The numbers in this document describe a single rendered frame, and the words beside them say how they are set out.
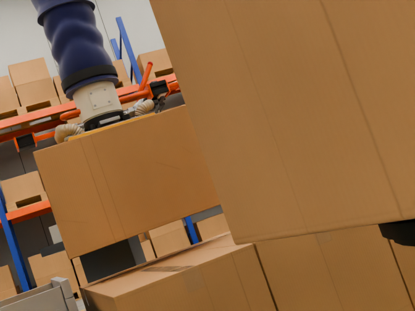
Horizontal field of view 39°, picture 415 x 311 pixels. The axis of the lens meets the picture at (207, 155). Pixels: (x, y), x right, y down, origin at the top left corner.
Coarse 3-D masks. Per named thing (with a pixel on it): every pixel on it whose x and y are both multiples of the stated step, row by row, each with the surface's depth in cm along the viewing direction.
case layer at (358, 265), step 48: (288, 240) 159; (336, 240) 163; (384, 240) 168; (96, 288) 192; (144, 288) 145; (192, 288) 148; (240, 288) 152; (288, 288) 156; (336, 288) 160; (384, 288) 165
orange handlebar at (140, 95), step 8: (176, 80) 240; (176, 88) 243; (128, 96) 232; (136, 96) 233; (144, 96) 238; (72, 112) 225; (80, 112) 226; (64, 120) 228; (40, 136) 247; (48, 136) 248
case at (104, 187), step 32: (128, 128) 213; (160, 128) 216; (192, 128) 218; (64, 160) 205; (96, 160) 208; (128, 160) 211; (160, 160) 213; (192, 160) 216; (64, 192) 204; (96, 192) 206; (128, 192) 209; (160, 192) 211; (192, 192) 214; (64, 224) 202; (96, 224) 204; (128, 224) 207; (160, 224) 210
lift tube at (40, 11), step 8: (32, 0) 231; (40, 0) 226; (48, 0) 224; (56, 0) 223; (64, 0) 223; (72, 0) 224; (80, 0) 226; (88, 0) 229; (40, 8) 226; (48, 8) 223; (40, 16) 227; (40, 24) 235
